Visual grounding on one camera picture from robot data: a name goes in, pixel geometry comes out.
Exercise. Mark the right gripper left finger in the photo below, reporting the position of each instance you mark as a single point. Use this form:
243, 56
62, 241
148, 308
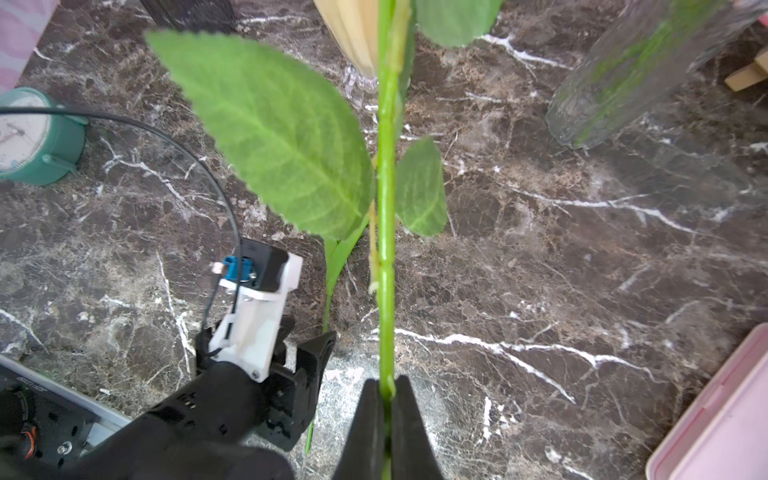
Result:
363, 454

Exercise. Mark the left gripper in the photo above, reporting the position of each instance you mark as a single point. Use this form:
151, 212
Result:
278, 407

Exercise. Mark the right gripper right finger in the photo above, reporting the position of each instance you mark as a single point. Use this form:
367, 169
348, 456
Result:
412, 456

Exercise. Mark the cream rose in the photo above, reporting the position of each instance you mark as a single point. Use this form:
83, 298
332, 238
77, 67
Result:
297, 144

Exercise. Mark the pink pencil case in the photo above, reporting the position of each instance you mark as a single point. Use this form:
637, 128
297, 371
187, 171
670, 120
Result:
723, 433

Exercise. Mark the teal round alarm clock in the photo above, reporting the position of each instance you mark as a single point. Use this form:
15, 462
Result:
40, 149

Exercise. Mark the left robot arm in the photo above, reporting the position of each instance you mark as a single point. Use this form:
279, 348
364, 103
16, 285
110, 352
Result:
160, 444

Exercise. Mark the yellow flared vase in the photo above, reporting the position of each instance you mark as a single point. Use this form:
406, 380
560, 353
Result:
354, 26

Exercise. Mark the clear glass vase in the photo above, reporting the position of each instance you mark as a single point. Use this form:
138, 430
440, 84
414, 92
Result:
648, 51

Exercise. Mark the wooden easel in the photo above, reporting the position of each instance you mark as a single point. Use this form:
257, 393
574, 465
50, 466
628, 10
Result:
750, 75

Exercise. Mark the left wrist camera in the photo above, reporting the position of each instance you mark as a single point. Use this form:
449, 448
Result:
261, 278

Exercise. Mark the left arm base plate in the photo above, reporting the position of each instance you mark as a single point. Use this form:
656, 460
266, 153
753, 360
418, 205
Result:
45, 427

